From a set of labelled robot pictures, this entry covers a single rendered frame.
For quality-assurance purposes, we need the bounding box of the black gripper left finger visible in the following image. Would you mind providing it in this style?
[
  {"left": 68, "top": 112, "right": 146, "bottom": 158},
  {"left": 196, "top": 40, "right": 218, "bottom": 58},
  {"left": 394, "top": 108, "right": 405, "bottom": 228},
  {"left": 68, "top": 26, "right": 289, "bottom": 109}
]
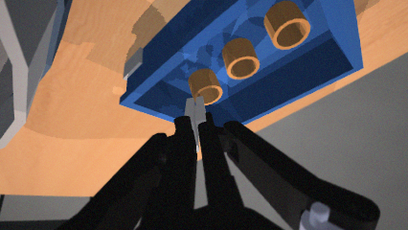
[{"left": 55, "top": 98, "right": 199, "bottom": 230}]

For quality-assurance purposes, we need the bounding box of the blue crate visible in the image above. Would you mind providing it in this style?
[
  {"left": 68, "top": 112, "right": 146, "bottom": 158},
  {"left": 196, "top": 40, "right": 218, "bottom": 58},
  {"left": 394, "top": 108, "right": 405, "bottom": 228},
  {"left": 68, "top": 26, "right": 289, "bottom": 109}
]
[{"left": 119, "top": 0, "right": 364, "bottom": 127}]

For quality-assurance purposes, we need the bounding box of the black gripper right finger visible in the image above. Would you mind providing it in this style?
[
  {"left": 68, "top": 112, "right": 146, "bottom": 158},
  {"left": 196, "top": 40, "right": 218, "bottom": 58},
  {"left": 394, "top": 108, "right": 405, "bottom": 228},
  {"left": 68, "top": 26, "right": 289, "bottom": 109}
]
[{"left": 195, "top": 96, "right": 380, "bottom": 230}]

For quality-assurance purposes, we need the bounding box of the bronze bushing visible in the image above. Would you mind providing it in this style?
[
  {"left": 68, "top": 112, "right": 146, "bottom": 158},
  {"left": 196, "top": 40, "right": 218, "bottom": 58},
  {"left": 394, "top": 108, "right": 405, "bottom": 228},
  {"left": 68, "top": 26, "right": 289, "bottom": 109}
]
[
  {"left": 188, "top": 69, "right": 222, "bottom": 105},
  {"left": 263, "top": 1, "right": 310, "bottom": 50},
  {"left": 222, "top": 38, "right": 260, "bottom": 80}
]

